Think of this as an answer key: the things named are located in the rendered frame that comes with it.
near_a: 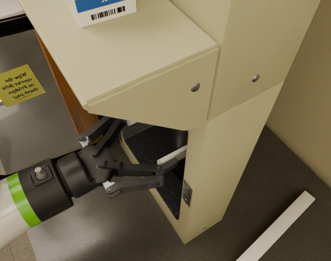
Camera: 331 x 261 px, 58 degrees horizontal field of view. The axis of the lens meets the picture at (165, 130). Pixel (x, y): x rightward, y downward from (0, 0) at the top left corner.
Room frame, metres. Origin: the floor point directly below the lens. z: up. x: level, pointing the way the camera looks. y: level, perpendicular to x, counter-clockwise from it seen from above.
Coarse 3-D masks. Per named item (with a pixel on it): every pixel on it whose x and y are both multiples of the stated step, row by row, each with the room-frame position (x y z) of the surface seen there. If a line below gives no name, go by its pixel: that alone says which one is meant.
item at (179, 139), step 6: (174, 132) 0.34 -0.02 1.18; (180, 132) 0.32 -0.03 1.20; (186, 132) 0.32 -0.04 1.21; (174, 138) 0.34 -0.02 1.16; (180, 138) 0.32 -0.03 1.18; (186, 138) 0.32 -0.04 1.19; (174, 144) 0.34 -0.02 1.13; (180, 144) 0.32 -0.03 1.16; (186, 144) 0.32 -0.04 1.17; (174, 150) 0.34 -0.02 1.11; (180, 162) 0.32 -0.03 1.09; (180, 168) 0.32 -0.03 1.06
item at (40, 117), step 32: (32, 32) 0.40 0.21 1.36; (0, 64) 0.38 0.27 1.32; (32, 64) 0.40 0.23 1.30; (0, 96) 0.36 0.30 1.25; (32, 96) 0.39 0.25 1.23; (64, 96) 0.41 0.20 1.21; (0, 128) 0.35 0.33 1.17; (32, 128) 0.37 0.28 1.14; (64, 128) 0.40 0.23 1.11; (0, 160) 0.33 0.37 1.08; (32, 160) 0.36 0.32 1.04
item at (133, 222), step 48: (96, 192) 0.32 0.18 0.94; (144, 192) 0.32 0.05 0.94; (240, 192) 0.32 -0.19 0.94; (288, 192) 0.32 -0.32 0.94; (48, 240) 0.20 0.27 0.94; (96, 240) 0.20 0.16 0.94; (144, 240) 0.20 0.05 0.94; (192, 240) 0.20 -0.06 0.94; (240, 240) 0.20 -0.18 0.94; (288, 240) 0.20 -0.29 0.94
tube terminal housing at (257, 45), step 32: (192, 0) 0.22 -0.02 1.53; (224, 0) 0.19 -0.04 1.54; (256, 0) 0.20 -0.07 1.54; (288, 0) 0.22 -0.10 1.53; (320, 0) 0.25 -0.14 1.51; (224, 32) 0.19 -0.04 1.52; (256, 32) 0.21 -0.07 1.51; (288, 32) 0.23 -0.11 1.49; (224, 64) 0.19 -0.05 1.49; (256, 64) 0.21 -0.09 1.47; (288, 64) 0.24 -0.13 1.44; (224, 96) 0.20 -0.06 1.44; (256, 96) 0.22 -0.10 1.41; (224, 128) 0.20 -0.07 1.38; (256, 128) 0.24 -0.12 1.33; (192, 160) 0.20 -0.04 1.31; (224, 160) 0.21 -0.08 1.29; (192, 192) 0.19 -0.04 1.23; (224, 192) 0.23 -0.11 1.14; (192, 224) 0.19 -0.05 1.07
